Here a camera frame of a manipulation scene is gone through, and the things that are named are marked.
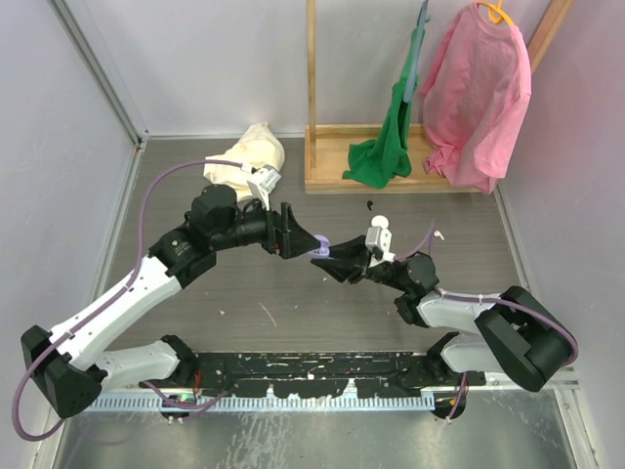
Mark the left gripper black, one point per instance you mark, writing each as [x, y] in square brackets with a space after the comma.
[301, 239]

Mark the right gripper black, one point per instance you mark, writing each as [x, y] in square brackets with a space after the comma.
[347, 263]

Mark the purple earbud charging case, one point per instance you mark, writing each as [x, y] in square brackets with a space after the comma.
[323, 251]

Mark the cream cloth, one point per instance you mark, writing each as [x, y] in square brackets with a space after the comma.
[257, 147]

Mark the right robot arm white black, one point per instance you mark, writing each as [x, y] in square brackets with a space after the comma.
[509, 332]

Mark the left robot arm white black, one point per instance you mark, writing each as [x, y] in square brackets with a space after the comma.
[71, 363]

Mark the white earbud charging case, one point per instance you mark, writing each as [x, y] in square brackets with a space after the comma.
[380, 221]

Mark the wooden clothes rack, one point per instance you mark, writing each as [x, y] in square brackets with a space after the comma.
[326, 146]

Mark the green shirt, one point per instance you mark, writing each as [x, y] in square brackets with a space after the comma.
[376, 161]

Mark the pink shirt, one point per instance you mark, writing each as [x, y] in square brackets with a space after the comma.
[475, 99]

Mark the blue hanger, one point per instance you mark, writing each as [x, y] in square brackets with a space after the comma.
[415, 51]

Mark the orange hanger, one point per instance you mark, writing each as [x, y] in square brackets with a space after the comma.
[496, 14]

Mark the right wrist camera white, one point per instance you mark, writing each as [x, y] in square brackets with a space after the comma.
[378, 242]

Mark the white cable duct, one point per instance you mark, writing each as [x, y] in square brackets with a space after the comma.
[145, 402]

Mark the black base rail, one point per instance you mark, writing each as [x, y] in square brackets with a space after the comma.
[315, 375]

